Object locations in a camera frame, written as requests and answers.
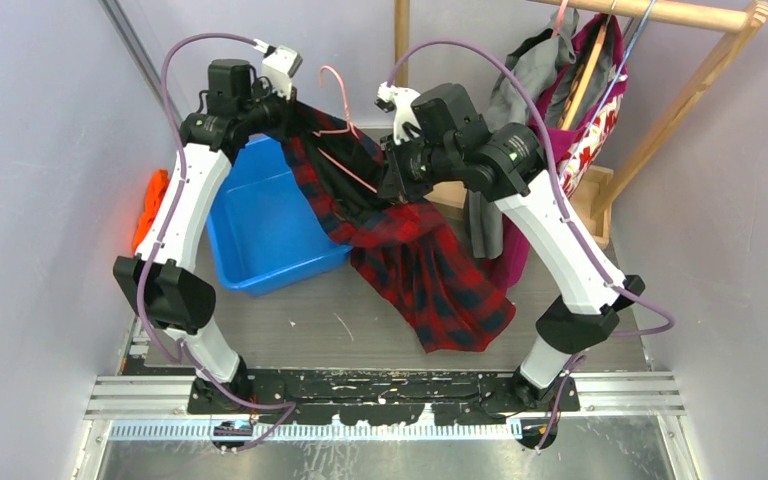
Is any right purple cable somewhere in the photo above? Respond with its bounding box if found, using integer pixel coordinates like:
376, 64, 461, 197
383, 37, 677, 455

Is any orange cloth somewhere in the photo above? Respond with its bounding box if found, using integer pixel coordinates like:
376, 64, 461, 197
131, 169, 170, 251

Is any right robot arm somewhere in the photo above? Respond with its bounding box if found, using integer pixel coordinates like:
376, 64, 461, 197
376, 83, 645, 411

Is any blue wire hanger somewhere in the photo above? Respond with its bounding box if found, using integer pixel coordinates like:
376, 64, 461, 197
578, 0, 657, 171

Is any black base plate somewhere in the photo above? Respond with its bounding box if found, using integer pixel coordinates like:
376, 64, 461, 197
186, 369, 581, 450

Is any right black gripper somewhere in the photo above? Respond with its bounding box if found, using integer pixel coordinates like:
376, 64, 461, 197
378, 127, 460, 205

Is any wooden hanger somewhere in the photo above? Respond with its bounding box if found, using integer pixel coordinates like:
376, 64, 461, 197
557, 16, 613, 130

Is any purple cable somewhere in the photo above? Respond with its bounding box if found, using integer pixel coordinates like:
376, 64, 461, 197
135, 33, 299, 453
383, 37, 677, 455

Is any magenta garment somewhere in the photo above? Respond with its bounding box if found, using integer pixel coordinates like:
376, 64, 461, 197
476, 14, 624, 291

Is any wooden clothes rack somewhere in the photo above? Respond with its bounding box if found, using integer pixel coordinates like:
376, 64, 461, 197
393, 0, 768, 250

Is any red plaid skirt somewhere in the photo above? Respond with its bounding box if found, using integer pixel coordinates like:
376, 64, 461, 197
281, 102, 516, 353

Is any grey garment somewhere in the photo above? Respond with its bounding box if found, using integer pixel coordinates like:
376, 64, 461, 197
463, 8, 579, 259

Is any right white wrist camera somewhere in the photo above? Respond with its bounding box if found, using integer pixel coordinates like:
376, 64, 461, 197
375, 82, 422, 145

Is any blue plastic bin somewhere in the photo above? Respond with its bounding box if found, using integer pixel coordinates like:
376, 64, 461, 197
207, 137, 351, 296

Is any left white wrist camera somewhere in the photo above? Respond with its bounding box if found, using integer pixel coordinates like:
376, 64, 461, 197
254, 39, 303, 100

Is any floral white red garment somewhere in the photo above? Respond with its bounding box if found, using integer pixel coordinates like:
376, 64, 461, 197
557, 66, 628, 197

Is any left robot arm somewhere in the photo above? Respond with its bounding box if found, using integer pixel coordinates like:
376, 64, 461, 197
113, 53, 301, 413

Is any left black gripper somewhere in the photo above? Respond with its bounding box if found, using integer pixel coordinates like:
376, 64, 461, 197
236, 78, 301, 143

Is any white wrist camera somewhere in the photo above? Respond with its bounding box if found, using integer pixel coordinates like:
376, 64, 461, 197
375, 82, 422, 145
254, 39, 303, 100

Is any pink wire hanger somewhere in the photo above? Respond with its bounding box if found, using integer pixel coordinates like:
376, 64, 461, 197
314, 65, 378, 194

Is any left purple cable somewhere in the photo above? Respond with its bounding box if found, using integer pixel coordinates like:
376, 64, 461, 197
135, 33, 299, 453

